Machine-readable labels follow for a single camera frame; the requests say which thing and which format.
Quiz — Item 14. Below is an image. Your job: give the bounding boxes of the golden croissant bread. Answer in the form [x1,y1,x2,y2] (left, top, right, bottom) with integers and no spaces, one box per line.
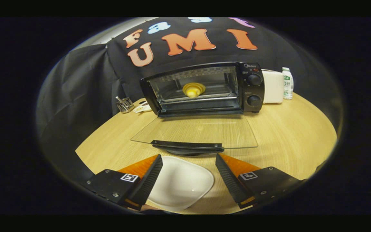
[182,82,206,98]

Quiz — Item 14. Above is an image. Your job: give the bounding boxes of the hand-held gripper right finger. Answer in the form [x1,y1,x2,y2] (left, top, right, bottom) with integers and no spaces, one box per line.
[215,153,307,209]

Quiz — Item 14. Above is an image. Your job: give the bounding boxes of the white bottle green label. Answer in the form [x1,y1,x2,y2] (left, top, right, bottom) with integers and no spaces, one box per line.
[282,67,294,100]

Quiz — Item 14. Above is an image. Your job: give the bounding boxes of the wire mesh utensil holder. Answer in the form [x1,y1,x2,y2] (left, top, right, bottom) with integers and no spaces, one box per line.
[115,96,135,114]

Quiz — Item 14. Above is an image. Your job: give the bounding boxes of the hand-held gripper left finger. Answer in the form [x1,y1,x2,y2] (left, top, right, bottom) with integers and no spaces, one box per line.
[82,154,163,211]

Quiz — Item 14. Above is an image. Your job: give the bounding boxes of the white square plate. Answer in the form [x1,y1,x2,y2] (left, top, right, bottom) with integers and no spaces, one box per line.
[147,156,215,212]

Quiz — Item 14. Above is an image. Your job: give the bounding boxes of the small white dish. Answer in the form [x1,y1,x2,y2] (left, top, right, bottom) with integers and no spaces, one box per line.
[133,101,152,113]

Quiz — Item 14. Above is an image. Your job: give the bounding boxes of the white box appliance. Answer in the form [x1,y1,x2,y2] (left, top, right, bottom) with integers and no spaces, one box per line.
[262,69,284,104]

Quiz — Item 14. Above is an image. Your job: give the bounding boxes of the black toaster oven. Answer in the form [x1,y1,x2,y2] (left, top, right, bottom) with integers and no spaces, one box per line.
[131,62,265,157]

